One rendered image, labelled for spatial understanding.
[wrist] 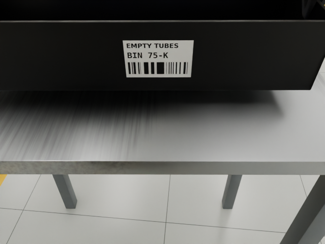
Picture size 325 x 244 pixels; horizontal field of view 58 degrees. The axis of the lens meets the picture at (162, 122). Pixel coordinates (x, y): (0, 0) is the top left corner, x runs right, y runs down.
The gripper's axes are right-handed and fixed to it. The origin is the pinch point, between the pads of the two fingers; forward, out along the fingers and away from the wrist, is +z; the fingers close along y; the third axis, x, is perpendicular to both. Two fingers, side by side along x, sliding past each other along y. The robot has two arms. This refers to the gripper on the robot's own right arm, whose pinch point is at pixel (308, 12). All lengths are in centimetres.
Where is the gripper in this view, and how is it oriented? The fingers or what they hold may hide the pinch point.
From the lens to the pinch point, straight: 53.6
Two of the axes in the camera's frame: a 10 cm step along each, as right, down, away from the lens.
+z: 0.1, 7.2, 6.9
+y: -10.0, 0.1, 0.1
